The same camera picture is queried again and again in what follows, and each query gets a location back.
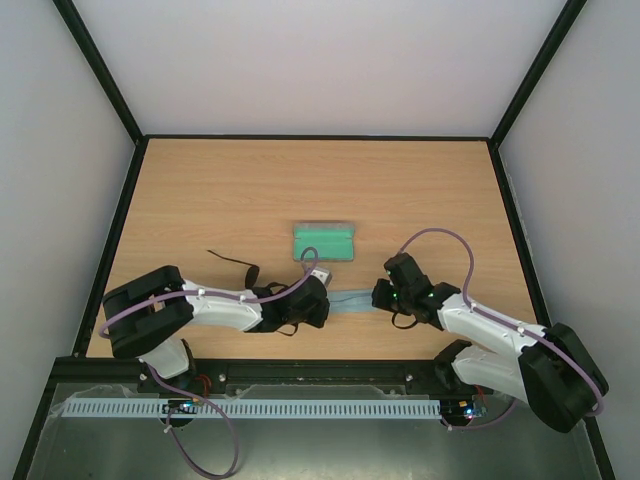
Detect light blue cleaning cloth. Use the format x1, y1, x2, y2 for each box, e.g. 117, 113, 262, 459
328, 289, 375, 315

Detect black round sunglasses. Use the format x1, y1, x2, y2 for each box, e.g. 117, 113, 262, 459
207, 248, 264, 291

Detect grey glasses case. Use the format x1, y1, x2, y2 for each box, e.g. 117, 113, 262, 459
292, 221, 356, 262

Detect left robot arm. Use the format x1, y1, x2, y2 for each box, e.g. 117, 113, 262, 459
99, 265, 332, 390

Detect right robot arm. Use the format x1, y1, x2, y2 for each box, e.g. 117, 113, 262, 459
372, 252, 609, 433

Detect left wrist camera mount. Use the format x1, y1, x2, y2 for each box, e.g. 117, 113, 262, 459
311, 267, 332, 289

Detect black front mounting rail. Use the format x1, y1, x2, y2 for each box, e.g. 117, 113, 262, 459
46, 356, 495, 399

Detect light blue slotted cable duct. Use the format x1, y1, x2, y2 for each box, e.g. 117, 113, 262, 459
61, 398, 441, 420

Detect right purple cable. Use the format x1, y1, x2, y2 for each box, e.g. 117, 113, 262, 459
399, 228, 607, 434

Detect black aluminium frame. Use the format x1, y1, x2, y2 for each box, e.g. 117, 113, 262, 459
13, 1, 586, 479

